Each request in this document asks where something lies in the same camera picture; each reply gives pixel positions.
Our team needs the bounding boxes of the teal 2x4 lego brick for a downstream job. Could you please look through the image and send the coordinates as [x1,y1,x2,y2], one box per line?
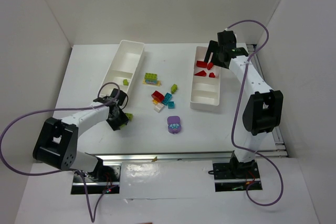
[162,92,172,105]

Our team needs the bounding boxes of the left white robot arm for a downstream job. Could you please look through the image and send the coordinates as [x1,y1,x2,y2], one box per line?
[33,89,129,181]

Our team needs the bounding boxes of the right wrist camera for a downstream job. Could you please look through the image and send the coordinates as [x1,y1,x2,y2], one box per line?
[224,28,237,39]

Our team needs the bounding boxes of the white lego brick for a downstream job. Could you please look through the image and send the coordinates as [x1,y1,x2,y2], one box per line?
[154,103,165,113]

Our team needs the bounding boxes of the aluminium rail front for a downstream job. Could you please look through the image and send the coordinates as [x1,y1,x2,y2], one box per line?
[78,151,287,163]

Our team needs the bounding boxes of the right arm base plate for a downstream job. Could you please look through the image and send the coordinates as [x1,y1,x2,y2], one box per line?
[208,163,263,192]

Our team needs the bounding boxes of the green 2x4 lego brick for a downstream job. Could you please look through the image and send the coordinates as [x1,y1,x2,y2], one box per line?
[144,72,157,82]

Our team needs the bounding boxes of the teal 2x2 lego brick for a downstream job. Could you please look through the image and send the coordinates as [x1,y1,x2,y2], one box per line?
[167,101,175,109]

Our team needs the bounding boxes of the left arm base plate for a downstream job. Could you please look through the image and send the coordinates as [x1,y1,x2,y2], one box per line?
[70,164,121,195]

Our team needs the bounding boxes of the left white divided bin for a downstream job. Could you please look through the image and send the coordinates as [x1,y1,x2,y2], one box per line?
[102,40,145,97]

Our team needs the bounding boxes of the white divided bin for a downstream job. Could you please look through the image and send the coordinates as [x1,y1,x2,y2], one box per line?
[190,46,221,112]
[102,40,145,97]

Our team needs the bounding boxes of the red 2x4 lego brick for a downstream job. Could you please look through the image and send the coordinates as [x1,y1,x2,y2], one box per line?
[196,61,207,68]

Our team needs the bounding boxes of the right white divided bin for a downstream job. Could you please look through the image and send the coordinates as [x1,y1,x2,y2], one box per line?
[190,46,221,112]

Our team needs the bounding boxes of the green 2x3 lego brick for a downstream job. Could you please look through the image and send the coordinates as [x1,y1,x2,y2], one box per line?
[125,113,133,121]

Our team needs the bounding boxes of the small green lego brick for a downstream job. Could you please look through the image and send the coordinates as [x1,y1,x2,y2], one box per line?
[171,84,178,94]

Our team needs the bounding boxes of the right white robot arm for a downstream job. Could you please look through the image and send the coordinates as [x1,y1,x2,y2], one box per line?
[204,30,284,178]

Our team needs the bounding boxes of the purple flower lego box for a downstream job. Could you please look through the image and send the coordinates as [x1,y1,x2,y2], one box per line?
[167,115,182,134]

